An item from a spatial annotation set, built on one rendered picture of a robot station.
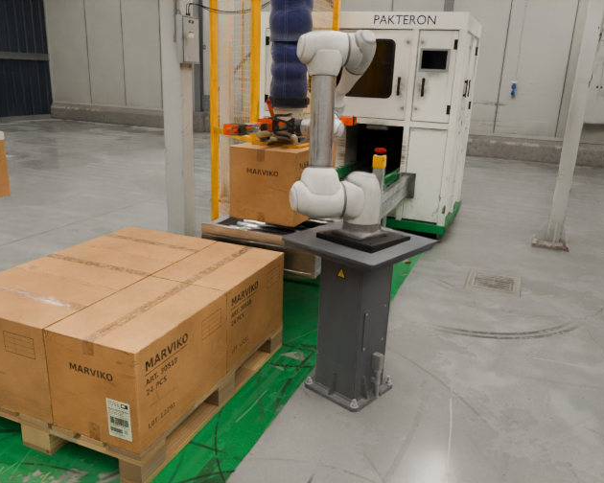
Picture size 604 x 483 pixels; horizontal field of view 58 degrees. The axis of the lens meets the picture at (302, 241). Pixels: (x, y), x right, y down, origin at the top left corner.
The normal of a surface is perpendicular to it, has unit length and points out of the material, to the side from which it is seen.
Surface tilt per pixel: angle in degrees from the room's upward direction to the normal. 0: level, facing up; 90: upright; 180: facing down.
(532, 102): 90
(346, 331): 90
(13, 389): 90
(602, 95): 90
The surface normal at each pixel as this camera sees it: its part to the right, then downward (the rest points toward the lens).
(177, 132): -0.38, 0.26
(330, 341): -0.67, 0.19
